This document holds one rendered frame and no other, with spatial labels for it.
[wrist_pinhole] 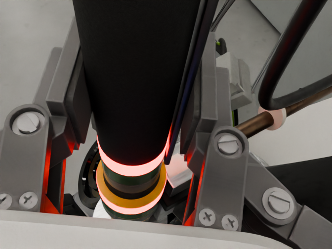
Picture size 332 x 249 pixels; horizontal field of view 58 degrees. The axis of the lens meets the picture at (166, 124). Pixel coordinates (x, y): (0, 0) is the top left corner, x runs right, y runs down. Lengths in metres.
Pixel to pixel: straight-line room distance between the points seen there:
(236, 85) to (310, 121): 0.16
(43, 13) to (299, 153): 2.31
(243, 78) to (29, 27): 2.05
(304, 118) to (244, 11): 2.29
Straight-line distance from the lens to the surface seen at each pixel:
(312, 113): 0.60
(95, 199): 0.42
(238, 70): 0.68
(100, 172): 0.19
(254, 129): 0.26
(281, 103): 0.25
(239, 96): 0.64
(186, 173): 0.22
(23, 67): 2.26
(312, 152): 0.57
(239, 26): 2.66
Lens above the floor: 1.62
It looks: 58 degrees down
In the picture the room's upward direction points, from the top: 12 degrees clockwise
